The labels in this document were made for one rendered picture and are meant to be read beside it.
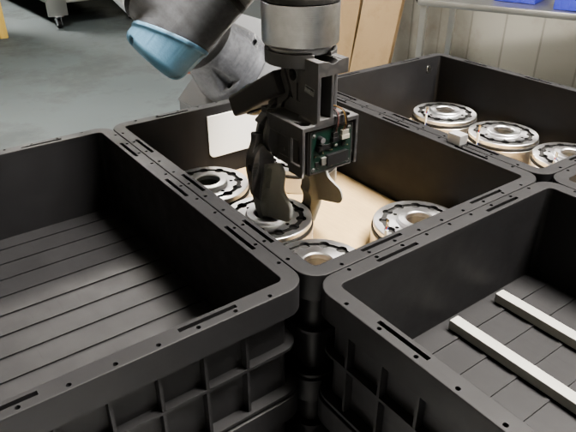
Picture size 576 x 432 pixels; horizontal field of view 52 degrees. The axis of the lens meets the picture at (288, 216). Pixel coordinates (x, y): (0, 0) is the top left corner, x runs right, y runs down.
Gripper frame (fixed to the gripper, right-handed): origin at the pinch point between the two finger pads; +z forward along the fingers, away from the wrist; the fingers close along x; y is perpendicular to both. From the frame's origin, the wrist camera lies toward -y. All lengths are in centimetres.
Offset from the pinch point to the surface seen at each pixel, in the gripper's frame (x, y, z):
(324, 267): -10.8, 19.6, -8.0
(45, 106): 47, -316, 85
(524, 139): 39.9, 3.7, -1.2
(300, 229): -1.9, 4.9, -1.2
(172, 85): 129, -309, 85
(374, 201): 13.3, 0.6, 2.0
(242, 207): -4.0, -3.7, -0.9
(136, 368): -26.6, 20.4, -7.4
